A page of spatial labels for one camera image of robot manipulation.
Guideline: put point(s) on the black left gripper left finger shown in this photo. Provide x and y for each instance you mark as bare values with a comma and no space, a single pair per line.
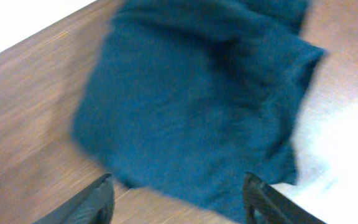
93,205

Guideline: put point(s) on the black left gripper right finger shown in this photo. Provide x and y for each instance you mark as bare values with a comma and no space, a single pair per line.
264,204

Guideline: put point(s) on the navy blue shorts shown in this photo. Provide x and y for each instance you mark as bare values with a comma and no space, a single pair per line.
188,96

